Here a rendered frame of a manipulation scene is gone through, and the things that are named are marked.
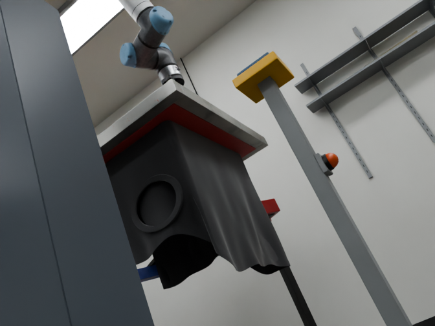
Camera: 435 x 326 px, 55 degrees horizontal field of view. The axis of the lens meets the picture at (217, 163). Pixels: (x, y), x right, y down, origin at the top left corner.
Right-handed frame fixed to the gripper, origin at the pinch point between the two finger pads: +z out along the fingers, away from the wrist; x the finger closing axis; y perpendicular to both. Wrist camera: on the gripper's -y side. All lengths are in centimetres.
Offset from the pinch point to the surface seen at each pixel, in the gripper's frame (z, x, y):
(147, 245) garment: 32.1, -16.9, 22.4
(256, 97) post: 7.5, 23.9, 10.1
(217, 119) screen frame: 4.8, 10.3, 7.5
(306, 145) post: 29.2, 30.2, 15.7
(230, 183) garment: 21.2, 2.7, 0.2
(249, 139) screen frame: 5.3, 9.9, -15.2
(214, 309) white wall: 30, -131, -199
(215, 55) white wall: -174, -34, -203
